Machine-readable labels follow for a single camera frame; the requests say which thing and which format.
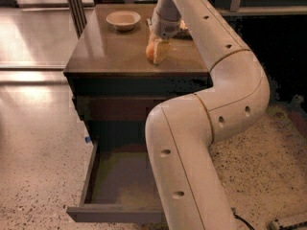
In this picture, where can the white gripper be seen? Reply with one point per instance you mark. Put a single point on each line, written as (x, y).
(166, 29)

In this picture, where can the orange fruit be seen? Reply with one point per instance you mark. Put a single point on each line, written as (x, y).
(150, 51)

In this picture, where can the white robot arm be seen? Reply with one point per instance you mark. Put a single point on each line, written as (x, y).
(180, 131)

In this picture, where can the dark wooden drawer cabinet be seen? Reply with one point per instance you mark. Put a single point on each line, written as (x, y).
(110, 63)

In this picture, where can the closed top drawer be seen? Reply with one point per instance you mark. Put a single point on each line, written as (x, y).
(131, 108)

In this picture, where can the green snack bag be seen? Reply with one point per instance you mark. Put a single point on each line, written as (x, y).
(150, 24)

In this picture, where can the white ceramic bowl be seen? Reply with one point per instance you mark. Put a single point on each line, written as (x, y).
(123, 21)

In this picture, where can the blue tape piece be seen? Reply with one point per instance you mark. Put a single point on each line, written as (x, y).
(87, 139)

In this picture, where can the white power strip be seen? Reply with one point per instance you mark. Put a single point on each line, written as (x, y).
(294, 222)

